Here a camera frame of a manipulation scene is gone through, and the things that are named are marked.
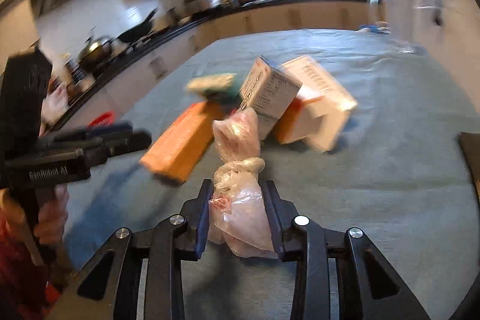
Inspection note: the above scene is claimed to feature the grey blue table cloth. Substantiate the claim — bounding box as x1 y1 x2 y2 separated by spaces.
64 30 479 319

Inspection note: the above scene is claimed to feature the long orange medicine box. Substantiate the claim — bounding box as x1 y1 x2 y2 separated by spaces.
140 101 224 184

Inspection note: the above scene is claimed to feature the red plastic basket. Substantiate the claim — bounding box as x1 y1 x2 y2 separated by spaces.
88 111 116 127

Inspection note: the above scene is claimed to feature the green cartoon tissue pack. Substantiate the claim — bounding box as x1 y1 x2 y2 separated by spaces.
185 73 241 104

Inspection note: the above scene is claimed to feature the knotted clear plastic bag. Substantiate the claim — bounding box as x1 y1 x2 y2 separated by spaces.
208 108 278 259

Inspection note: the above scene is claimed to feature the steel rice cooker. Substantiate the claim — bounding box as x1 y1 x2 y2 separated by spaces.
184 0 221 16

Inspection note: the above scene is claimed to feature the white grey printed box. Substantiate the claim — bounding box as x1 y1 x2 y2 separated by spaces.
240 56 302 140

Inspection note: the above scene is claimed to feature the steel pot with lid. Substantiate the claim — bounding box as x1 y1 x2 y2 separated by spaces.
78 36 113 73

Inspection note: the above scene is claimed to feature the person's left hand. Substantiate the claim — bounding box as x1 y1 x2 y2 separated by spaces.
33 184 69 245

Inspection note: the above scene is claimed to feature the black wok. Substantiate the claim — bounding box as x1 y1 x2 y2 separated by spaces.
116 8 159 44

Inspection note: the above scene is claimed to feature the orange white medicine carton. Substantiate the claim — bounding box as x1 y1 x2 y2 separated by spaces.
272 55 357 152

